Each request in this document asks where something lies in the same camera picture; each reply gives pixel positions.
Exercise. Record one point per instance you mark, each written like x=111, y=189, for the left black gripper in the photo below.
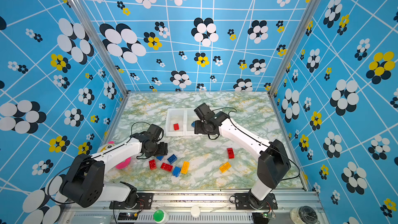
x=164, y=151

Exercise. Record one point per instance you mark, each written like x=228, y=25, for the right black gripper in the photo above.
x=197, y=129

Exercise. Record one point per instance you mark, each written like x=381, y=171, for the small red square lego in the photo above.
x=176, y=126

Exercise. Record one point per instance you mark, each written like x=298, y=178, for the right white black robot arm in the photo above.
x=273, y=161

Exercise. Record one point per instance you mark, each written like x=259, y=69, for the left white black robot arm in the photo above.
x=84, y=182

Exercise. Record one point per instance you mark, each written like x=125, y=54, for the middle translucent white bin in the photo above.
x=190, y=117

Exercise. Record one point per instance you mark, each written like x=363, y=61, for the translucent white bin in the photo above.
x=190, y=117
x=175, y=115

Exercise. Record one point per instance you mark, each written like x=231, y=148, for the blue studded lego brick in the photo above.
x=172, y=159

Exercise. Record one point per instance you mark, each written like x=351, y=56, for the red long lego brick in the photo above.
x=167, y=167

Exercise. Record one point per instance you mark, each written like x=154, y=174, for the left translucent white bin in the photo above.
x=175, y=115

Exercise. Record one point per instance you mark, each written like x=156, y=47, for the pink white plush toy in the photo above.
x=110, y=145

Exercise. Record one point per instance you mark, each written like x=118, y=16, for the blue lego brick bottom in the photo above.
x=176, y=171

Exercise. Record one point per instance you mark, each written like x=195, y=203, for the yellow long lego brick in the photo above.
x=185, y=167

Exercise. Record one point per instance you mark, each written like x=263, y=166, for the orange long lego brick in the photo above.
x=225, y=167

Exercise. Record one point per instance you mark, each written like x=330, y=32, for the green push button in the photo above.
x=161, y=216

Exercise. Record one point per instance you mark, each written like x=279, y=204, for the white round knob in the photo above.
x=195, y=211

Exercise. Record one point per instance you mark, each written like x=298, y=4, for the clear tape roll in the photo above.
x=303, y=215

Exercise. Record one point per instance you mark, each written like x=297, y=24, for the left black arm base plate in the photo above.
x=143, y=202

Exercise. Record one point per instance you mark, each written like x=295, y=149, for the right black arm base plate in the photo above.
x=247, y=201

